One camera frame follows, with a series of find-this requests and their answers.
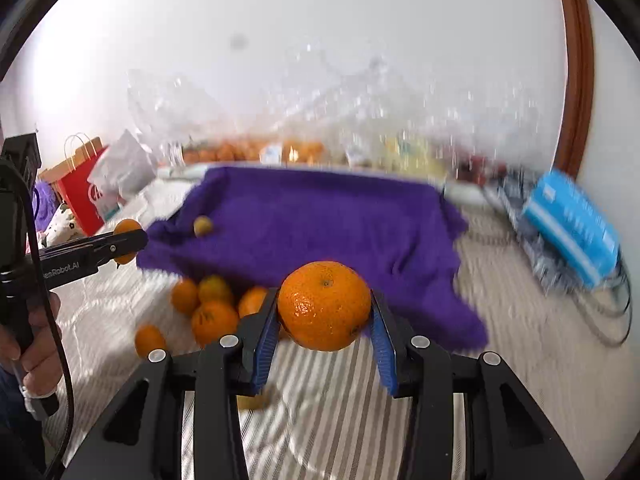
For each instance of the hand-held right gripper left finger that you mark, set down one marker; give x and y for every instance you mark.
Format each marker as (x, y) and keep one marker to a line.
(264, 345)

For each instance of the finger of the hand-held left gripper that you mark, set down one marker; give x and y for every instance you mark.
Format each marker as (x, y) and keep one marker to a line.
(95, 247)

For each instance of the clear plastic bag of oranges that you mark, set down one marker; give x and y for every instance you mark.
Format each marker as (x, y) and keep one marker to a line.
(225, 130)

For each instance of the large orange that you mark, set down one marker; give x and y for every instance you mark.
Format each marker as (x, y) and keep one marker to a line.
(324, 305)

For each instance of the wooden door frame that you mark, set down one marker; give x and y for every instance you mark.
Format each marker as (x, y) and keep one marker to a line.
(577, 70)

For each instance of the purple cloth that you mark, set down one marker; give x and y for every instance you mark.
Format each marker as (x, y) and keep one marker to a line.
(44, 202)

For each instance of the spotted white cloth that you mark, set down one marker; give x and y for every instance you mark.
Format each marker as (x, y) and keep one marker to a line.
(62, 225)

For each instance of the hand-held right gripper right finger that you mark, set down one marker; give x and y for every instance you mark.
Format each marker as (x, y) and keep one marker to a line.
(383, 355)

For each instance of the yellowish orange with green stem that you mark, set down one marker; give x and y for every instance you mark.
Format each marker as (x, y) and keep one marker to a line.
(215, 289)

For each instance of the red paper bag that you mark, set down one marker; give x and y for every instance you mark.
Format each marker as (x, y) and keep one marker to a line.
(82, 195)

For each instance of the blue tissue pack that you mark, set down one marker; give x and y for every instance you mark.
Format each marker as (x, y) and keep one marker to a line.
(570, 225)

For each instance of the large greenish round fruit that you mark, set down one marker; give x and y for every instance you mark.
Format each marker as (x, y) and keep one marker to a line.
(202, 226)

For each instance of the person's left hand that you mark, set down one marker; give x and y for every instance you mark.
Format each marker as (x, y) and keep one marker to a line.
(42, 360)

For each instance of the striped quilt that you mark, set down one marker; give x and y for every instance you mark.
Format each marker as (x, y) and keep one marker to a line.
(500, 385)

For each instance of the white plastic bag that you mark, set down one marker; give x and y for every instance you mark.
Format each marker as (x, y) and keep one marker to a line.
(122, 167)

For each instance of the small orange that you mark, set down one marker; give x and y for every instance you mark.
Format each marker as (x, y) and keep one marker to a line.
(127, 227)

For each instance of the large clear plastic bag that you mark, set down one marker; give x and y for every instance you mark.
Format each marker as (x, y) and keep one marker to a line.
(400, 125)

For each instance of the purple towel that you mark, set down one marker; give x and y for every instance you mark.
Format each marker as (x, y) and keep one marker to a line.
(310, 225)

